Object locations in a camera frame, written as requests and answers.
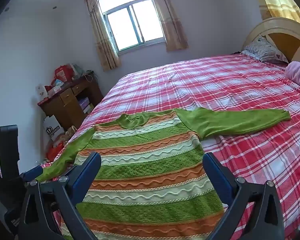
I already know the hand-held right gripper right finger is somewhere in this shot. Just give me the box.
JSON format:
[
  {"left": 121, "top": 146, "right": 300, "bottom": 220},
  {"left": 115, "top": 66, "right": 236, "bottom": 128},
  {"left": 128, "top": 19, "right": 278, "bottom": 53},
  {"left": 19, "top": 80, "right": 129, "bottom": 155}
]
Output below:
[{"left": 202, "top": 152, "right": 287, "bottom": 240}]

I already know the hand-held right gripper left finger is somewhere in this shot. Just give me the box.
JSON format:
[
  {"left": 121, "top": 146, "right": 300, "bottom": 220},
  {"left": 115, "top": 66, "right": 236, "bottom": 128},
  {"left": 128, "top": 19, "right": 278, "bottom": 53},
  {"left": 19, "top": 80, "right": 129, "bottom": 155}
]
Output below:
[{"left": 17, "top": 151, "right": 102, "bottom": 240}]

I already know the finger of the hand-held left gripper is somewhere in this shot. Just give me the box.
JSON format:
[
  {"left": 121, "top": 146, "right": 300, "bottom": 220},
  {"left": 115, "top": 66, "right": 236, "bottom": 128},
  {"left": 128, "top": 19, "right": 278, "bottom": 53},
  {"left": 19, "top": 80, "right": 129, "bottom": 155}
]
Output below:
[{"left": 19, "top": 166, "right": 44, "bottom": 183}]

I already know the green orange striped knit sweater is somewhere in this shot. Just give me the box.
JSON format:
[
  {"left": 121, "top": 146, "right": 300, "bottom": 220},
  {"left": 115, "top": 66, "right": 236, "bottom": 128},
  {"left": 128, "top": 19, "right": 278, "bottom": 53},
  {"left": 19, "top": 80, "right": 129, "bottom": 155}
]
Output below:
[{"left": 35, "top": 107, "right": 291, "bottom": 240}]

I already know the red plastic bag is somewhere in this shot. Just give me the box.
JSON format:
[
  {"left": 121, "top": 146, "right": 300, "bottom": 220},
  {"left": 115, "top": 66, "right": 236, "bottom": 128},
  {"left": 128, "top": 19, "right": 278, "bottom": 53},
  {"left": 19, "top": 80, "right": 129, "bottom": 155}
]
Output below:
[{"left": 46, "top": 141, "right": 65, "bottom": 162}]

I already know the white paper bag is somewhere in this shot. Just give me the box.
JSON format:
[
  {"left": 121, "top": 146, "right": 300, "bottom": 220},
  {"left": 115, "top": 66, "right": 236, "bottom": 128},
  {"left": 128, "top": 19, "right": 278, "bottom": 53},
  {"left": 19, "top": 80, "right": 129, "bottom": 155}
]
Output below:
[{"left": 42, "top": 115, "right": 65, "bottom": 142}]

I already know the brown wooden desk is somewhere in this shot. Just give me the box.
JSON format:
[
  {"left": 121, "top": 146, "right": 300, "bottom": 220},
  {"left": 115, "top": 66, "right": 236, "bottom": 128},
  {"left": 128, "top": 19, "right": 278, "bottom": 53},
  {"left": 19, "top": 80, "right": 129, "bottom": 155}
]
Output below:
[{"left": 37, "top": 76, "right": 104, "bottom": 132}]

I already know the white floral box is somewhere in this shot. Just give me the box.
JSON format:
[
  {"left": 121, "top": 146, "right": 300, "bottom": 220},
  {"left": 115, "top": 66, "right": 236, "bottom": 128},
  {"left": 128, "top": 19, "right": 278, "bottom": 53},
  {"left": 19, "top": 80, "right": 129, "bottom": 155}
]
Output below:
[{"left": 35, "top": 85, "right": 48, "bottom": 100}]

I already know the red white plaid bed sheet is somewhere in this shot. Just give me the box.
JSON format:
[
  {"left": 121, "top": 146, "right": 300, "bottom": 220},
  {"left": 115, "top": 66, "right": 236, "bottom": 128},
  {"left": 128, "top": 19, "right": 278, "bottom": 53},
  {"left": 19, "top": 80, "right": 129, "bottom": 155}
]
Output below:
[{"left": 40, "top": 54, "right": 300, "bottom": 240}]

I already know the red gift bag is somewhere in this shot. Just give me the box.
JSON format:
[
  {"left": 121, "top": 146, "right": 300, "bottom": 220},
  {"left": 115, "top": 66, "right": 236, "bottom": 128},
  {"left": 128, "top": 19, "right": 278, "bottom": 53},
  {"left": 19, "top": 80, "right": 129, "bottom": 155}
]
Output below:
[{"left": 54, "top": 65, "right": 74, "bottom": 82}]

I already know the floral print pillow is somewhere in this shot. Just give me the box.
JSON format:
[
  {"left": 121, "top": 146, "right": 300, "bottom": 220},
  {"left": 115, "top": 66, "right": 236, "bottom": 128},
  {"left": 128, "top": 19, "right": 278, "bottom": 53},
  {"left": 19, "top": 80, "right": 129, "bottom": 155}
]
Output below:
[{"left": 241, "top": 35, "right": 289, "bottom": 64}]

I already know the beige patterned curtain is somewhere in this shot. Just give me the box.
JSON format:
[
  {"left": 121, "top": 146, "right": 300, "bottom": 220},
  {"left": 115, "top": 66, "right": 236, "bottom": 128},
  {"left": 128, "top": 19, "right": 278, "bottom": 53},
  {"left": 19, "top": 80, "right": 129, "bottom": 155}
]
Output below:
[
  {"left": 148, "top": 0, "right": 189, "bottom": 52},
  {"left": 84, "top": 0, "right": 122, "bottom": 72}
]

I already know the cream wooden headboard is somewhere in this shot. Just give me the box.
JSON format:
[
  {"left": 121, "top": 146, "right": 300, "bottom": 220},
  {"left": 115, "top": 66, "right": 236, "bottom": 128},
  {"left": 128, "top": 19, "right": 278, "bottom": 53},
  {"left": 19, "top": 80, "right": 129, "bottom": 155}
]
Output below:
[{"left": 241, "top": 17, "right": 300, "bottom": 63}]

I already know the sliding glass window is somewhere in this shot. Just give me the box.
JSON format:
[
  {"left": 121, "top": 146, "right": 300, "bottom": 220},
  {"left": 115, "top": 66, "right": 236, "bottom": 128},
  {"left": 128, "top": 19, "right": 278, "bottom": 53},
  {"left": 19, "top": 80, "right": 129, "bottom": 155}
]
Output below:
[{"left": 97, "top": 0, "right": 165, "bottom": 53}]

